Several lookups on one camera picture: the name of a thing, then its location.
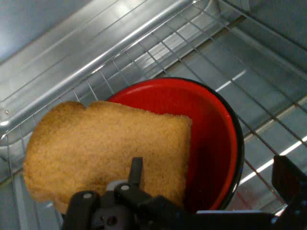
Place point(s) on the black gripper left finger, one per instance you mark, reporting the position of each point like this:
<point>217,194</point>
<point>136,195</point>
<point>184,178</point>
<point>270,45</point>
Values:
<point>129,203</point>

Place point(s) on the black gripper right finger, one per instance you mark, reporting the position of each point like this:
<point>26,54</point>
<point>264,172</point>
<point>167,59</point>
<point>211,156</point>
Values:
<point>291,182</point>

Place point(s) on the slice of toast bread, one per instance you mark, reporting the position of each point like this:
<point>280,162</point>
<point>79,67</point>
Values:
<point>96,143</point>

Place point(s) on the red bowl with black rim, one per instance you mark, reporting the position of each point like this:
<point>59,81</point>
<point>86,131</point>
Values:
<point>211,119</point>

